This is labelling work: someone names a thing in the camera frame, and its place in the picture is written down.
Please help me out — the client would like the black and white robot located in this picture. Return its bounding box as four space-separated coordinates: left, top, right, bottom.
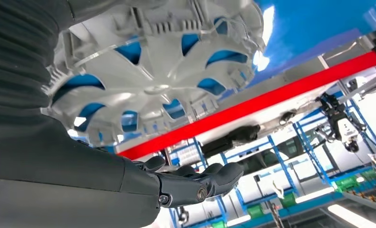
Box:
315 92 367 154

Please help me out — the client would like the green plastic crate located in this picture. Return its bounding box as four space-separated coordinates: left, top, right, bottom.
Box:
247 204 265 219
335 175 363 193

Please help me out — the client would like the blue steel shelf rack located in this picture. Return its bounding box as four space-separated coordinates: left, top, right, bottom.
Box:
167 135 300 228
293 97 376 190
50 0 376 155

